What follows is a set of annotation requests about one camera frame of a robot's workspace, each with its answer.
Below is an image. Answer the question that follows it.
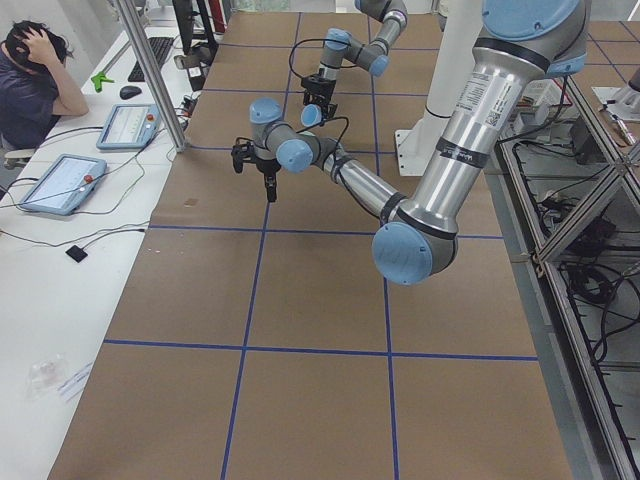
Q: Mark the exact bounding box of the clear plastic bag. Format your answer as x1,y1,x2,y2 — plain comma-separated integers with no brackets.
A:
26,353,67,400

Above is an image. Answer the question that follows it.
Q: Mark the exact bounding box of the aluminium side frame rail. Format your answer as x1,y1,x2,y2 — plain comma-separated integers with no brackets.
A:
492,74,640,480

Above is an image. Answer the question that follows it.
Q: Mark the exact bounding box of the seated person dark shirt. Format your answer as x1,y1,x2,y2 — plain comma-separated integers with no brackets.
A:
1,20,89,149

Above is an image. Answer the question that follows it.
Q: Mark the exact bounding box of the black keyboard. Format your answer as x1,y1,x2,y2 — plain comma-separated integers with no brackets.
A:
127,36,175,83

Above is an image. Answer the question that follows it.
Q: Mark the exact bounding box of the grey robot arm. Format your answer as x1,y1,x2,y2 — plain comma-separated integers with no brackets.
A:
232,1,591,285
301,0,408,127

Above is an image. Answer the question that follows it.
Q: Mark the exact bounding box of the blue teach pendant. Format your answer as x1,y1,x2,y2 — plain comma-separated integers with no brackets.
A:
18,154,107,216
96,104,161,151

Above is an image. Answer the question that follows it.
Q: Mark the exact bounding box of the near blue teach pendant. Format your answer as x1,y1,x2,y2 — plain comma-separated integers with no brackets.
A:
18,154,107,216

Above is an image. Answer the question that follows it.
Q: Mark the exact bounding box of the far blue teach pendant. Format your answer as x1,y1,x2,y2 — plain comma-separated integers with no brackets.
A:
96,104,161,151

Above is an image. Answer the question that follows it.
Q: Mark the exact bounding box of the green plastic tool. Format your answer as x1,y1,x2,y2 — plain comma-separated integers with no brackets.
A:
90,71,114,93

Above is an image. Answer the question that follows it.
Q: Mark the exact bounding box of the aluminium frame post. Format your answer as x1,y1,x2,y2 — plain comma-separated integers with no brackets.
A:
114,0,186,153

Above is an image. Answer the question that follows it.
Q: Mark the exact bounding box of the black computer mouse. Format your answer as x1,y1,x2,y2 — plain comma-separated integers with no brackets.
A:
119,85,142,100

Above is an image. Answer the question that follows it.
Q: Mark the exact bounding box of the brown paper table cover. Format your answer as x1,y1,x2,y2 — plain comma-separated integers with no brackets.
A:
50,13,571,479

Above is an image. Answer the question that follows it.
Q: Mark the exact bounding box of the small black square pad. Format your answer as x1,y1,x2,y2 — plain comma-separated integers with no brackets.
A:
65,245,88,263

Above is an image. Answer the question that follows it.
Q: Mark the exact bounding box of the black computer monitor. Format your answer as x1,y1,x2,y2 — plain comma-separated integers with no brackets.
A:
172,0,218,58

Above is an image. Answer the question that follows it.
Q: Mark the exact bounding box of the light blue plastic cup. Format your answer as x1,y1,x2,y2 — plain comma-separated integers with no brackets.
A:
300,104,324,127

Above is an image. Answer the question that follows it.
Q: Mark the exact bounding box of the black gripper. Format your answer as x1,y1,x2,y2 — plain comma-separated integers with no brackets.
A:
231,140,280,202
301,74,337,119

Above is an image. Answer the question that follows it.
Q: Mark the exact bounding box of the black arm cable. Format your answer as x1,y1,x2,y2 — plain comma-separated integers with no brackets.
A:
294,117,350,151
288,38,326,81

